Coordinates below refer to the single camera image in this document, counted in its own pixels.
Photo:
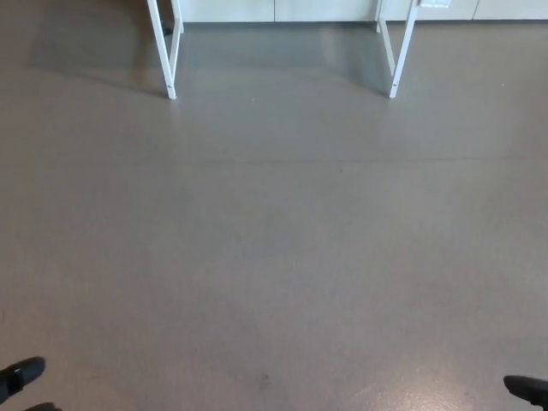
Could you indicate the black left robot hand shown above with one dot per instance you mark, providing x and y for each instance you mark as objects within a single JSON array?
[{"x": 19, "y": 374}]

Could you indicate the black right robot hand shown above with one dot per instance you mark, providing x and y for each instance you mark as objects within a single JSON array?
[{"x": 528, "y": 387}]

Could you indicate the small black floor object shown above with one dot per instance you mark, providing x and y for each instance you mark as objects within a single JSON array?
[{"x": 167, "y": 31}]

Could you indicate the small white paper tag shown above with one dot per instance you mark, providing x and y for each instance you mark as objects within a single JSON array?
[{"x": 436, "y": 3}]

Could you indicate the white cabinet row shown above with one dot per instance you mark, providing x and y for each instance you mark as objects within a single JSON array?
[{"x": 325, "y": 9}]

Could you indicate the white metal table leg frame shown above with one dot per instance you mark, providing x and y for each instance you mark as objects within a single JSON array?
[
  {"x": 402, "y": 51},
  {"x": 164, "y": 51}
]

